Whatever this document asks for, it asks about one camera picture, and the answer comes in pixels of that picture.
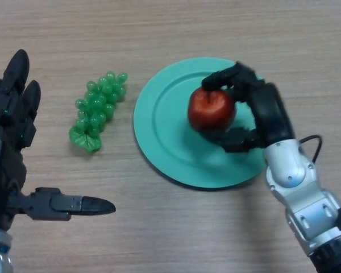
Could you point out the red apple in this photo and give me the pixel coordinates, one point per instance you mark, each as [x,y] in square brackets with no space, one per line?
[211,109]

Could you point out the green grape bunch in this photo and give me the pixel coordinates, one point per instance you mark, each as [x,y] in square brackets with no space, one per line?
[99,109]

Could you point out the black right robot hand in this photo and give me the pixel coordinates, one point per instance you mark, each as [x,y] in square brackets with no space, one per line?
[267,113]

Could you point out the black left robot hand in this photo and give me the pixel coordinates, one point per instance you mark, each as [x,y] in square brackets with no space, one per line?
[5,153]

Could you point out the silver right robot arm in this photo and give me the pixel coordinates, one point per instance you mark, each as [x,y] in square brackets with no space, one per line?
[309,202]

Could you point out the green plate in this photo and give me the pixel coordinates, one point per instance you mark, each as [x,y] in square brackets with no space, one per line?
[164,128]

